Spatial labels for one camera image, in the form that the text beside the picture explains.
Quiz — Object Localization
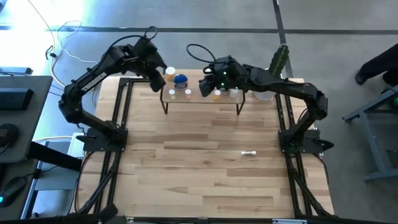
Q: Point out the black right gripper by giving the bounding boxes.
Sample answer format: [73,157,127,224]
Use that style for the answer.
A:
[198,55,249,98]

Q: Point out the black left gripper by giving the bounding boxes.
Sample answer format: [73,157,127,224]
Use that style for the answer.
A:
[132,37,169,93]

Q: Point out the large orange pill bottle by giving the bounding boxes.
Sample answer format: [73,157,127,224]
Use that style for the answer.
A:
[165,66,177,82]

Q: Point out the Tums bottle blue cap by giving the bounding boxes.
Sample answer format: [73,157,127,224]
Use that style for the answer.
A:
[173,73,189,91]

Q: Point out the wooden shelf black metal legs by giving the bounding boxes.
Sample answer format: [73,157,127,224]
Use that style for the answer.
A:
[159,64,246,116]

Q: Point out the white hexagonal planter pot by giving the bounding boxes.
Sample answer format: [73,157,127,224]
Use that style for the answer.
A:
[253,90,282,101]

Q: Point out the green cactus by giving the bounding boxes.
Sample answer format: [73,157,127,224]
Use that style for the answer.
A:
[267,44,290,78]

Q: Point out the white box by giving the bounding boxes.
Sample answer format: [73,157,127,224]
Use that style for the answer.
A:
[67,132,86,159]

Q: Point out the black desk beam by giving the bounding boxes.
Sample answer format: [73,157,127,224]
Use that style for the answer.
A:
[27,141,83,172]

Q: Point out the dark flat device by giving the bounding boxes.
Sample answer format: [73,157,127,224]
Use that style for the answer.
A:
[0,66,33,75]

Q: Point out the person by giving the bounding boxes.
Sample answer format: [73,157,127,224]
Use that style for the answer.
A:
[355,43,398,86]

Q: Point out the black box device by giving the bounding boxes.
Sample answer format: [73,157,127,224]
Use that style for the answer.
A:
[0,88,34,111]

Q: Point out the blue-grey metal stand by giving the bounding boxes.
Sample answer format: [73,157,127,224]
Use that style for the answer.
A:
[343,83,398,183]

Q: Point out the round black object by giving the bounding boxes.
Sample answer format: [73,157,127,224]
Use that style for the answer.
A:
[0,123,19,147]

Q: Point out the dark grey low desk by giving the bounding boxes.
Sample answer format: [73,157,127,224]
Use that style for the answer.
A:
[0,161,40,222]

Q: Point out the black computer mouse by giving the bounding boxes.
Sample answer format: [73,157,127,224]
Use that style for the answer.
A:
[0,176,27,208]

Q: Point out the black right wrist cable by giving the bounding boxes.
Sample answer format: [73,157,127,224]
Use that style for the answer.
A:
[186,43,219,68]

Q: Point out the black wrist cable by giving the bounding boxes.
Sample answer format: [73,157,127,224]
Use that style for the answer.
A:
[186,43,219,68]
[104,26,159,63]

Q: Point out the black aluminium rig frame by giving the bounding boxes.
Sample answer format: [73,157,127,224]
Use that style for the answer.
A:
[70,67,336,224]

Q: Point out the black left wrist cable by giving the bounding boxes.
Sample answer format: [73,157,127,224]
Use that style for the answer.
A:
[104,26,159,63]

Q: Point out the white floor cable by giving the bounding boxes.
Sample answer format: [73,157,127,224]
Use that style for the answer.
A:
[49,20,100,94]

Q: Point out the yellow floor cable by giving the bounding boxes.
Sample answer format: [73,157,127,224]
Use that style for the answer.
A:
[26,0,75,93]

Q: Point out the short black floor cable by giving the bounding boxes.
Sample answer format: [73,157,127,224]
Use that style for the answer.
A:
[45,45,59,60]

